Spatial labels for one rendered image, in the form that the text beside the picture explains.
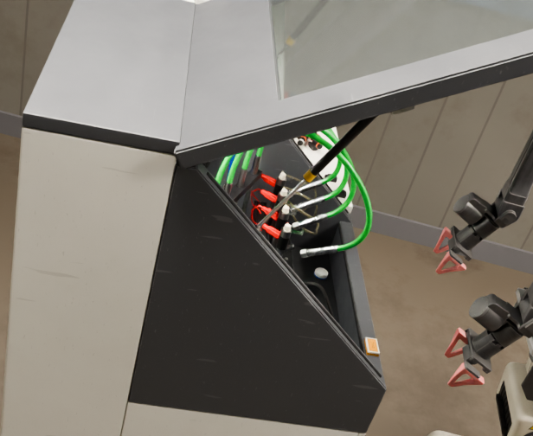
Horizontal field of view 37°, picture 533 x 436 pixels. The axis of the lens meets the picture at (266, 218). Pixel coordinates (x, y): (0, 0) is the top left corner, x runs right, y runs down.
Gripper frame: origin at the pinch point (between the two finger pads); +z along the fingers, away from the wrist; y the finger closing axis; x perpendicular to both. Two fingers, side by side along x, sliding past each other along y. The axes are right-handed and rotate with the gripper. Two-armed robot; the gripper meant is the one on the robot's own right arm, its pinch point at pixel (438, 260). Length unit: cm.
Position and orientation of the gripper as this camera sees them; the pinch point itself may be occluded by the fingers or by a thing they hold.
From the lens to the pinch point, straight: 228.6
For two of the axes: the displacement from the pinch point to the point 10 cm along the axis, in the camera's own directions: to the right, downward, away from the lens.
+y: -1.1, 5.5, -8.3
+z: -6.5, 5.9, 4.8
